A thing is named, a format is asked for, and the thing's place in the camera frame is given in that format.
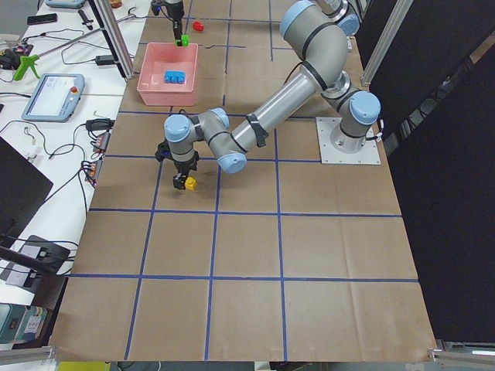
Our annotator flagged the green toy block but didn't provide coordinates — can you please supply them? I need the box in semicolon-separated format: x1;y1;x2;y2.
174;34;189;47

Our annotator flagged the blue toy block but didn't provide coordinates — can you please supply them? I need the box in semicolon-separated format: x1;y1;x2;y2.
164;70;186;84

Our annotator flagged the teach pendant tablet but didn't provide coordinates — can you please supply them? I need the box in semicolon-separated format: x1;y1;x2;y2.
22;73;85;122

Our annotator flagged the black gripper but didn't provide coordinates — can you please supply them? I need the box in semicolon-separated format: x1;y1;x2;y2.
151;0;184;46
155;141;200;190

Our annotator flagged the pink plastic box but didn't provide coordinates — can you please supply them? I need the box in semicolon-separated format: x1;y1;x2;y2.
137;43;199;107

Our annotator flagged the black monitor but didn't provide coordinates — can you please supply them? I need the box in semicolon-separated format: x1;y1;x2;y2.
0;138;53;248

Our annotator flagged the yellow toy block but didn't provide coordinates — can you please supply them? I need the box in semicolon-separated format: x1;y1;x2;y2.
184;181;197;191

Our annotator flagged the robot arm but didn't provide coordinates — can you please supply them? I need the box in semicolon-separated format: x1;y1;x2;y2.
151;0;185;46
155;1;381;190

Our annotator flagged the black smartphone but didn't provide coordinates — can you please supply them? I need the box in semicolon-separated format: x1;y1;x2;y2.
26;13;58;26

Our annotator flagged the aluminium frame post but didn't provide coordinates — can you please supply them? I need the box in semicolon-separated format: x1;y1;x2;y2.
88;0;135;81

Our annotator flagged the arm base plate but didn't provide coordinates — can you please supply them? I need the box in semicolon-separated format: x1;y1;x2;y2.
316;117;381;165

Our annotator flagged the green handled reacher grabber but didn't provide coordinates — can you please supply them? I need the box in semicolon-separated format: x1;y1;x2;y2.
12;6;152;82

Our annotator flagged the red toy block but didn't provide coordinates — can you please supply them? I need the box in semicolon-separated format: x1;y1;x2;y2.
193;21;205;32

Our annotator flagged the black power adapter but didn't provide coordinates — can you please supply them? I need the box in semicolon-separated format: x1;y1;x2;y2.
94;55;115;66

